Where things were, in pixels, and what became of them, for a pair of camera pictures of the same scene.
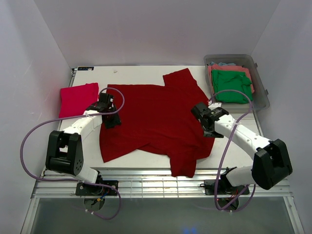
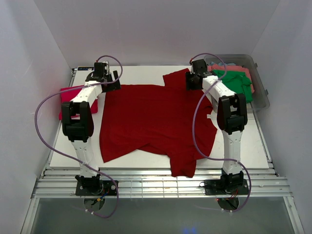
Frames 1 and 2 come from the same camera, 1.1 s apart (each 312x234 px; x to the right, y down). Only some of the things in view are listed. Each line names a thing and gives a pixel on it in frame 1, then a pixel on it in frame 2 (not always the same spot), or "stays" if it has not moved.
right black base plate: [224, 187] stays
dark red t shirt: [159, 119] stays
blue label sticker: [85, 68] stays
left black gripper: [116, 121] → [114, 86]
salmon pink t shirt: [229, 68] stays
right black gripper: [212, 134] → [188, 85]
